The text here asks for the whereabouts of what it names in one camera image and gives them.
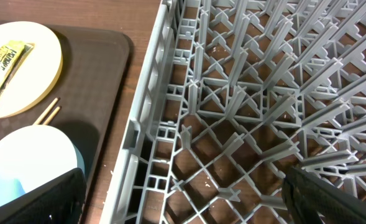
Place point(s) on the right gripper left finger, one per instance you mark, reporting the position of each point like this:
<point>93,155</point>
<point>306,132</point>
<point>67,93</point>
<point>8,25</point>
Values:
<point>59,201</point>

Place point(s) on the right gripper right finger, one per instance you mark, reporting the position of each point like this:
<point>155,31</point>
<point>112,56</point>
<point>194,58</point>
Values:
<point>307,197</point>

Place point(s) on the light blue bowl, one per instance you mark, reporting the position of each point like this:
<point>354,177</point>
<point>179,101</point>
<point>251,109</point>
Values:
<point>32,156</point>

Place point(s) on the green snack wrapper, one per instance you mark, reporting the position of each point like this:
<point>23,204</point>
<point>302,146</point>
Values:
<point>12,54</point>

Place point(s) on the grey plastic dishwasher rack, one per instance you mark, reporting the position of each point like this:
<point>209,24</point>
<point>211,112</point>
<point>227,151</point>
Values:
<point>230,96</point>

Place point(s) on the wooden chopstick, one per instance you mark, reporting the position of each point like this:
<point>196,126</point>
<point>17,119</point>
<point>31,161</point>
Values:
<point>52,115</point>
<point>46,112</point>

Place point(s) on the yellow round plate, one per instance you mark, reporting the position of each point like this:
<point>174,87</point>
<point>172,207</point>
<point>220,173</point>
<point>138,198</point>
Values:
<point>37,74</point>

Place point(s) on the dark brown serving tray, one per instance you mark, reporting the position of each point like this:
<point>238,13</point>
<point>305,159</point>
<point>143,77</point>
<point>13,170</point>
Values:
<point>93,65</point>

